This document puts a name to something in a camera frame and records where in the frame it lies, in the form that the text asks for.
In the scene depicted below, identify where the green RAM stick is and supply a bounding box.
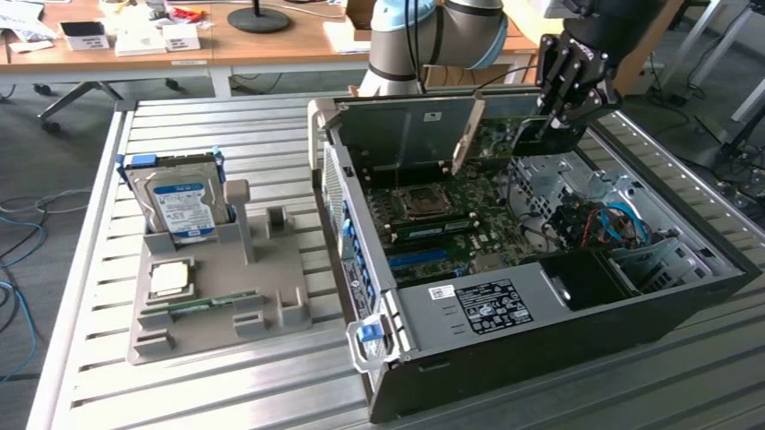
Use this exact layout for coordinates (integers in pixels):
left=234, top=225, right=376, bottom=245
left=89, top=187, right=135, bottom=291
left=396, top=219, right=474, bottom=242
left=143, top=290, right=258, bottom=314

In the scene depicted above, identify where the green motherboard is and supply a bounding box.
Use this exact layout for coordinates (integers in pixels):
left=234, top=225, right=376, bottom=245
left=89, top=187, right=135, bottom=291
left=358, top=163, right=554, bottom=288

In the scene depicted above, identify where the black open PC case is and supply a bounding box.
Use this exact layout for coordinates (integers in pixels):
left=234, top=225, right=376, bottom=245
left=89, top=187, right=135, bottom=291
left=307, top=80, right=764, bottom=425

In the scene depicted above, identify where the red item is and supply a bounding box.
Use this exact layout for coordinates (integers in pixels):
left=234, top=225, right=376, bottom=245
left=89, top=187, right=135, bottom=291
left=169, top=6, right=208, bottom=23

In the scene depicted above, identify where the CPU socket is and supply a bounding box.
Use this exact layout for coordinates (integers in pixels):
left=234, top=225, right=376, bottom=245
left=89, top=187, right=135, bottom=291
left=396, top=184, right=459, bottom=221

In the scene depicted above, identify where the thin black cable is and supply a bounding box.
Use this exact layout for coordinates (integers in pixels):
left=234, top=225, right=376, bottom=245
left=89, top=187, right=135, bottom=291
left=471, top=64, right=539, bottom=93

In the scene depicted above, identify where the hard disk with blue carrier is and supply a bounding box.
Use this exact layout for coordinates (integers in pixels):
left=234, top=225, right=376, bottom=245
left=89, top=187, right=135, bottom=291
left=113, top=150, right=232, bottom=245

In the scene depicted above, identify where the blue expansion slot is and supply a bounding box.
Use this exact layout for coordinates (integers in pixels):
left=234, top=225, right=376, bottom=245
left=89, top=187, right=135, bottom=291
left=387, top=249, right=450, bottom=270

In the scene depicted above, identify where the black round lamp base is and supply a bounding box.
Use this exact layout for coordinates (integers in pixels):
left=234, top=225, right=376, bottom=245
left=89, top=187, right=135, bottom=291
left=226, top=0, right=294, bottom=34

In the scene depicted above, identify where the white desk leg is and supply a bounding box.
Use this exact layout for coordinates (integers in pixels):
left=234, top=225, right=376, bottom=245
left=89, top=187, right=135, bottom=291
left=657, top=0, right=765, bottom=90

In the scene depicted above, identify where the wooden desk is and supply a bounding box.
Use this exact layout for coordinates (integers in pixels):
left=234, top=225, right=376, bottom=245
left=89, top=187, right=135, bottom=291
left=0, top=0, right=542, bottom=86

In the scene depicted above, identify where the perforated metal drive cage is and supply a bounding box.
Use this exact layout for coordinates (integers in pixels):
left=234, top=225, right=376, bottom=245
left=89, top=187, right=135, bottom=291
left=511, top=154, right=602, bottom=216

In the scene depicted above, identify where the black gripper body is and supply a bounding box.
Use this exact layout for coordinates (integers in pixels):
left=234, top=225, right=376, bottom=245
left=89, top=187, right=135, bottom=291
left=563, top=0, right=667, bottom=75

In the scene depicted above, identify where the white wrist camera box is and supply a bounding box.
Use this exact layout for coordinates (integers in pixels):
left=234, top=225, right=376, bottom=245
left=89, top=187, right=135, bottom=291
left=542, top=0, right=594, bottom=20

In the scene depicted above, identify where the white paper stack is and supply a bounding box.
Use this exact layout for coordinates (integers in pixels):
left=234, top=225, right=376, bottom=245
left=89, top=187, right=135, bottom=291
left=322, top=20, right=372, bottom=55

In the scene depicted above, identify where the blue floor cable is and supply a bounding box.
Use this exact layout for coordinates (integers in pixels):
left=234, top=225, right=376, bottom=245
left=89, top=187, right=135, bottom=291
left=0, top=214, right=48, bottom=386

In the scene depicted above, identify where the white box black inside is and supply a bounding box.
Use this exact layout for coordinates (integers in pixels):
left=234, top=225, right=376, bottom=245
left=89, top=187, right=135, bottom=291
left=57, top=21, right=112, bottom=52

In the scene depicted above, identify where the white card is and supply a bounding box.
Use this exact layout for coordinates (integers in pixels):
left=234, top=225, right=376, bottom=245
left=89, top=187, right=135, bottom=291
left=8, top=39, right=56, bottom=54

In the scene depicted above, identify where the wheeled chair base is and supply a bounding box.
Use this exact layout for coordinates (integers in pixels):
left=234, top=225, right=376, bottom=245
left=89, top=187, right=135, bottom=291
left=35, top=79, right=184, bottom=134

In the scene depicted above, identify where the grey chipset heatsink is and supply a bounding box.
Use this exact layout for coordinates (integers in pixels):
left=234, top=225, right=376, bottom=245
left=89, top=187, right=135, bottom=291
left=474, top=255, right=509, bottom=275

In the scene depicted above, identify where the blue wire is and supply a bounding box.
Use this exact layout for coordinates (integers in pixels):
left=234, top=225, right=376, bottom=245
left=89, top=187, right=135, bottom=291
left=597, top=203, right=654, bottom=247

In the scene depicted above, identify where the flat white box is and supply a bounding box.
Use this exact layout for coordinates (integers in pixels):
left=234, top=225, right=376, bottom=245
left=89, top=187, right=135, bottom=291
left=112, top=26, right=168, bottom=57

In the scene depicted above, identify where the silver CPU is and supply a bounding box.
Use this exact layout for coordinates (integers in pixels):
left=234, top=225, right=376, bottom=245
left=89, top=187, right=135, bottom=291
left=147, top=262, right=188, bottom=297

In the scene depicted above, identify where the silver disk bay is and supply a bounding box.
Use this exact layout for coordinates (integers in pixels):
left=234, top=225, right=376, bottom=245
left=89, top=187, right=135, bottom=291
left=609, top=236, right=716, bottom=290

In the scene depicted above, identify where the grey parts rack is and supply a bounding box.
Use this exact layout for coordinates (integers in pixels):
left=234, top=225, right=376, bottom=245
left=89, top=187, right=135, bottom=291
left=125, top=178, right=316, bottom=366

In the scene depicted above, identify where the grey power supply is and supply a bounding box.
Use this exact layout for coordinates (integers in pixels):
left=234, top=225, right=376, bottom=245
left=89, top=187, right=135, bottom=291
left=396, top=263, right=569, bottom=355

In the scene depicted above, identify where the low-profile graphics card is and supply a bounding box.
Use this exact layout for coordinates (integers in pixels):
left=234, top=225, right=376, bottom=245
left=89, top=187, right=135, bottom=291
left=451, top=90, right=586, bottom=176

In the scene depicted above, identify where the black power connector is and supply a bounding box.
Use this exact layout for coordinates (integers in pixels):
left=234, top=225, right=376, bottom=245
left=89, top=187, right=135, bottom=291
left=546, top=205, right=599, bottom=250

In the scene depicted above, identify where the small white box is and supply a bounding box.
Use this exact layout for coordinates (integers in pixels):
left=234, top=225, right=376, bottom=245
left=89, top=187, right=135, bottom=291
left=160, top=22, right=202, bottom=53

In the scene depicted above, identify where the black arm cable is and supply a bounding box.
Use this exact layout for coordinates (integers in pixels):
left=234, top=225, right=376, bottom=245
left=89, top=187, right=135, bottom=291
left=403, top=0, right=427, bottom=90

